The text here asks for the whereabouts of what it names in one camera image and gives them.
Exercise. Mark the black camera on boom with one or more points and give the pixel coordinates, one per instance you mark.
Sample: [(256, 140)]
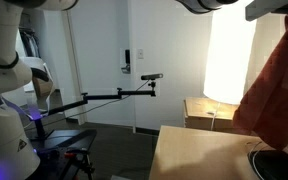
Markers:
[(151, 76)]

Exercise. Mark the orange towel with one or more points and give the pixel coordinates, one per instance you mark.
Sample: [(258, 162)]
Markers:
[(264, 108)]

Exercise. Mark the black zipper pouch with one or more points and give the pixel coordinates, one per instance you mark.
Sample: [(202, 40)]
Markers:
[(269, 164)]

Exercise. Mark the hanging dark clothes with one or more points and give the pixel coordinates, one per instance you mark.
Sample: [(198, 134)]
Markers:
[(30, 42)]

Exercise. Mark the black electronic door lock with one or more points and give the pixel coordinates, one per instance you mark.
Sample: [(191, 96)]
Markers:
[(127, 68)]

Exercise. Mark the white wall light switch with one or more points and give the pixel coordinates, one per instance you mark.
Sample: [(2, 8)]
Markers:
[(140, 54)]

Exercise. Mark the brown cardboard box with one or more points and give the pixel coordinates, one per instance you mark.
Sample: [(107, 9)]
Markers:
[(42, 82)]

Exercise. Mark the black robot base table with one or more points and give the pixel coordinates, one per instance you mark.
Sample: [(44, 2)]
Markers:
[(64, 154)]

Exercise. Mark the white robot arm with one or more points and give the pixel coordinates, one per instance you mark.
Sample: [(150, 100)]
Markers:
[(18, 159)]

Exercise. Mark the wooden side cabinet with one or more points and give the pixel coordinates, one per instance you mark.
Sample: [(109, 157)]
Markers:
[(208, 114)]

